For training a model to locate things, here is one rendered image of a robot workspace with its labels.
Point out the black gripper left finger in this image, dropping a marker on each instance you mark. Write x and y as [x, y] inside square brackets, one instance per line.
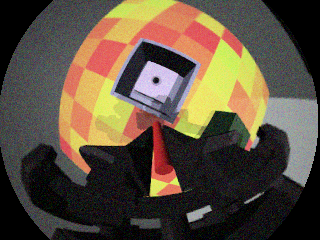
[135, 158]

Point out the red peg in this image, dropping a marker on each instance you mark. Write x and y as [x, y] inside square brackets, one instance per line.
[163, 162]

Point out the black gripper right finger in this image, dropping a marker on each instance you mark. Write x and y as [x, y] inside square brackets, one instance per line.
[187, 152]

